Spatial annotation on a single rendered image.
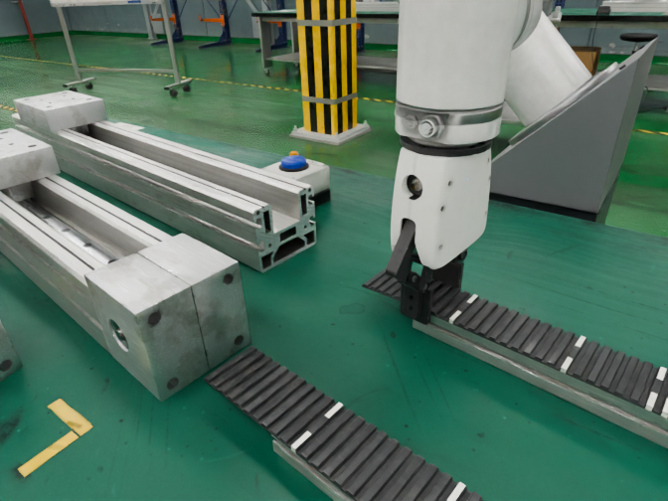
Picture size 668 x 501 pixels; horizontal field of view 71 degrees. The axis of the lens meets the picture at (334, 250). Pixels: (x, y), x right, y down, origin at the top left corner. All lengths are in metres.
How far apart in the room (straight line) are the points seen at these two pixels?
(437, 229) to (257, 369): 0.19
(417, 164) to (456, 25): 0.10
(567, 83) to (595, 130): 0.11
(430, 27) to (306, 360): 0.30
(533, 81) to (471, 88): 0.47
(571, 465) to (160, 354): 0.32
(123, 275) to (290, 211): 0.25
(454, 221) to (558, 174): 0.40
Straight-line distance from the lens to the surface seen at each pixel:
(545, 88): 0.83
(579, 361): 0.44
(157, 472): 0.40
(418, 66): 0.37
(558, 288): 0.59
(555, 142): 0.77
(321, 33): 3.71
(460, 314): 0.46
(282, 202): 0.62
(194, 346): 0.44
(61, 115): 1.04
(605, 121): 0.75
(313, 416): 0.36
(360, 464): 0.34
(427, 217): 0.38
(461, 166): 0.39
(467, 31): 0.36
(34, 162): 0.77
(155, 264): 0.45
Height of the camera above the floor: 1.09
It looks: 30 degrees down
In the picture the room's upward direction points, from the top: 2 degrees counter-clockwise
